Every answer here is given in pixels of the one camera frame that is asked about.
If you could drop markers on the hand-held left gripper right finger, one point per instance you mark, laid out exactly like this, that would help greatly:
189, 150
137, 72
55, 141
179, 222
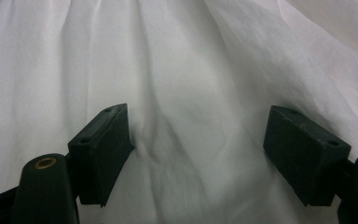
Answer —
304, 152

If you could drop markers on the white cloth garment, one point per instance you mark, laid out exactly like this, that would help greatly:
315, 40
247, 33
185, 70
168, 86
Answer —
180, 77

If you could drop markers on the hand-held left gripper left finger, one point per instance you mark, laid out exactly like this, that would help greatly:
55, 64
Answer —
101, 155

